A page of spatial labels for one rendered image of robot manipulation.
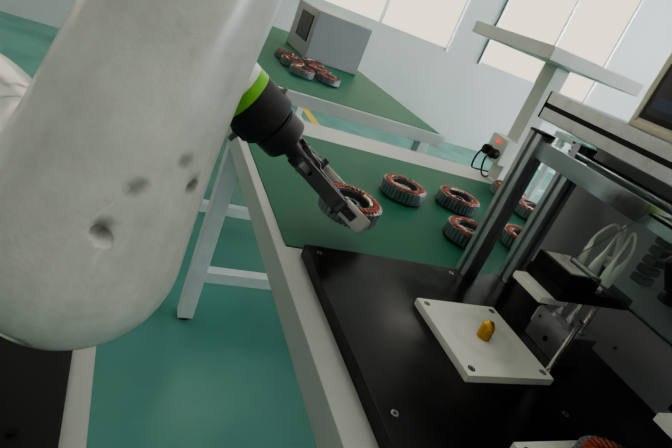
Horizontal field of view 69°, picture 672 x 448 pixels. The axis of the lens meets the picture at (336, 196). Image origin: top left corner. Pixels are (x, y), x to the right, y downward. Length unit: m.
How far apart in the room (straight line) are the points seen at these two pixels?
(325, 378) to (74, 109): 0.42
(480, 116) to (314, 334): 5.74
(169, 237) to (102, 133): 0.07
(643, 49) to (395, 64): 3.38
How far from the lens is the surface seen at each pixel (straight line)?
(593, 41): 6.94
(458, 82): 5.97
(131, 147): 0.27
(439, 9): 5.63
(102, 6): 0.28
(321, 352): 0.63
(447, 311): 0.77
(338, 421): 0.56
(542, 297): 0.72
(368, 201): 0.87
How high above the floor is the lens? 1.13
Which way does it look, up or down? 21 degrees down
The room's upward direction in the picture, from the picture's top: 22 degrees clockwise
